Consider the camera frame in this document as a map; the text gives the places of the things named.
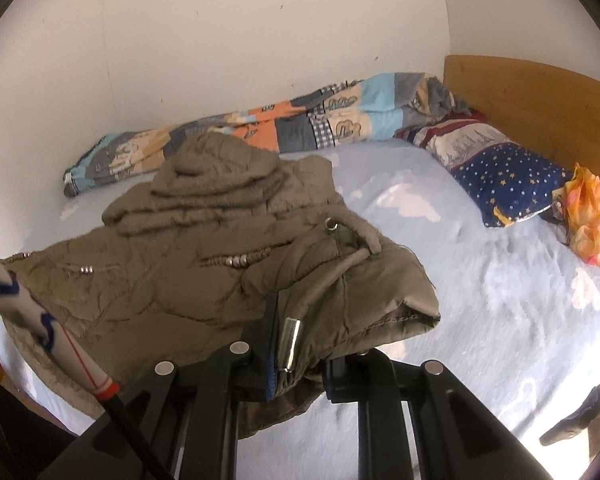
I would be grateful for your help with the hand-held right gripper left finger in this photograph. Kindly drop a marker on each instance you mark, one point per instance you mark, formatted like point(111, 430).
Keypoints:
point(271, 360)

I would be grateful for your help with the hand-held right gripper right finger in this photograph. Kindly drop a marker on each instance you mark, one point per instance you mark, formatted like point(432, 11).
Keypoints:
point(360, 377)

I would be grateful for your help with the olive green padded jacket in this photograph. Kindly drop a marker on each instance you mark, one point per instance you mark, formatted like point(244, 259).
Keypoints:
point(180, 260)

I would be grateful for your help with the light blue cloud print bedsheet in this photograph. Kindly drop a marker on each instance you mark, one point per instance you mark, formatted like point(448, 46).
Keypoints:
point(480, 285)

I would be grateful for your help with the dark cloth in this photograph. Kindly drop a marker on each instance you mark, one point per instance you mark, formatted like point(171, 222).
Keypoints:
point(575, 417)

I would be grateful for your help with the patchwork print duvet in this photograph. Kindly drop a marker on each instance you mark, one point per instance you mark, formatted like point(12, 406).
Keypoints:
point(300, 125)

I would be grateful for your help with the navy star print pillow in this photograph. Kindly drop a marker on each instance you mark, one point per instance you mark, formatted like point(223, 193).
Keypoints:
point(505, 175)

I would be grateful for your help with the orange yellow cloth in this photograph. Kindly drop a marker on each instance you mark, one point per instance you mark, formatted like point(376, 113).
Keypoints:
point(587, 210)

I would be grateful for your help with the wooden headboard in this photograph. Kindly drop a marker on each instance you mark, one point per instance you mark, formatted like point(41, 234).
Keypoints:
point(530, 105)

